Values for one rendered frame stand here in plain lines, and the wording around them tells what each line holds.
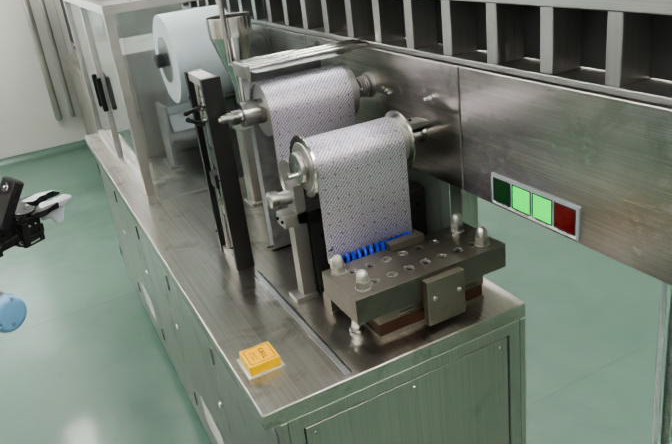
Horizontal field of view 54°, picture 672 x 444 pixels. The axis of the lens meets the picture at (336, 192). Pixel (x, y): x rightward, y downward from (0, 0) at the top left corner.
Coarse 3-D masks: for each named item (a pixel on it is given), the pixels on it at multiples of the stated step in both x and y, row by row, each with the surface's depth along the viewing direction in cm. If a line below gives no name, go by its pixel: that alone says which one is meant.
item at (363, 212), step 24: (336, 192) 151; (360, 192) 154; (384, 192) 157; (408, 192) 160; (336, 216) 153; (360, 216) 156; (384, 216) 159; (408, 216) 162; (336, 240) 154; (360, 240) 158
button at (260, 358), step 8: (264, 344) 145; (240, 352) 143; (248, 352) 143; (256, 352) 142; (264, 352) 142; (272, 352) 142; (240, 360) 144; (248, 360) 140; (256, 360) 140; (264, 360) 139; (272, 360) 140; (280, 360) 141; (248, 368) 139; (256, 368) 138; (264, 368) 139
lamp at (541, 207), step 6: (534, 198) 133; (540, 198) 131; (534, 204) 133; (540, 204) 132; (546, 204) 130; (534, 210) 134; (540, 210) 132; (546, 210) 130; (534, 216) 134; (540, 216) 133; (546, 216) 131; (546, 222) 131
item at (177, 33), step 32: (96, 0) 257; (128, 0) 237; (224, 0) 230; (256, 0) 235; (96, 32) 247; (128, 32) 218; (160, 32) 223; (192, 32) 228; (256, 32) 238; (160, 64) 226; (192, 64) 231; (96, 96) 307; (160, 96) 229; (224, 96) 240; (128, 128) 240; (160, 128) 232; (192, 128) 238; (128, 160) 266; (160, 160) 236; (192, 160) 241; (160, 192) 239
